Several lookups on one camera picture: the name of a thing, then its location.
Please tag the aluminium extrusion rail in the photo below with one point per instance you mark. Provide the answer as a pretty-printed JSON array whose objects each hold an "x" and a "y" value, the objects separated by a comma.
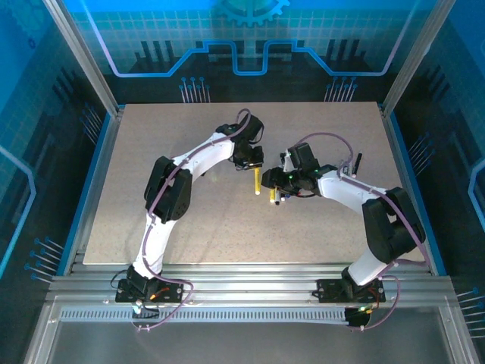
[
  {"x": 246, "y": 270},
  {"x": 246, "y": 290}
]

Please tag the grey metal panel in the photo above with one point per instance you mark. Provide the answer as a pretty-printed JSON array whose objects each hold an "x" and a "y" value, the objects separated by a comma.
[{"x": 246, "y": 341}]

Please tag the green lit controller board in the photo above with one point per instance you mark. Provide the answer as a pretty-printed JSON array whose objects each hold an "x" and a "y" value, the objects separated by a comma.
[{"x": 363, "y": 310}]

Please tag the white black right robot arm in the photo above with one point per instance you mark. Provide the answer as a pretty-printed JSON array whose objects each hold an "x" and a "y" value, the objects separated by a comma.
[{"x": 341, "y": 189}]

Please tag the black marker dark barrel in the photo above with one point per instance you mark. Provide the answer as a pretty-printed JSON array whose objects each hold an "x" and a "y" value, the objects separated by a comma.
[{"x": 358, "y": 163}]

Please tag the black marker white barrel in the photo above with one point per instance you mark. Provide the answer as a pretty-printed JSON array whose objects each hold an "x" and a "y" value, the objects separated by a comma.
[{"x": 277, "y": 198}]

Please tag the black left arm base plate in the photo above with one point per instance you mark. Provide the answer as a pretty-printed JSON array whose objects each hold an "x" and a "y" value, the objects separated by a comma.
[{"x": 172, "y": 292}]

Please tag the aluminium side rail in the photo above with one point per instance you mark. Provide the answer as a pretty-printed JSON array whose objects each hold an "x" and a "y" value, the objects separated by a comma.
[{"x": 95, "y": 189}]

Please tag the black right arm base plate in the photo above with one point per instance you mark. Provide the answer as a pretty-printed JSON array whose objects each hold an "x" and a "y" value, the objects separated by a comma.
[{"x": 326, "y": 291}]

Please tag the blue edge strip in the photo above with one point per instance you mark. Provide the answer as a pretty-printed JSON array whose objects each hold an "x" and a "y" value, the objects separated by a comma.
[
  {"x": 436, "y": 250},
  {"x": 86, "y": 189}
]

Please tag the aluminium frame post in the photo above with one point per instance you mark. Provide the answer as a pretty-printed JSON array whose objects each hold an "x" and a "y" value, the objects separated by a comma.
[
  {"x": 84, "y": 57},
  {"x": 416, "y": 57}
]

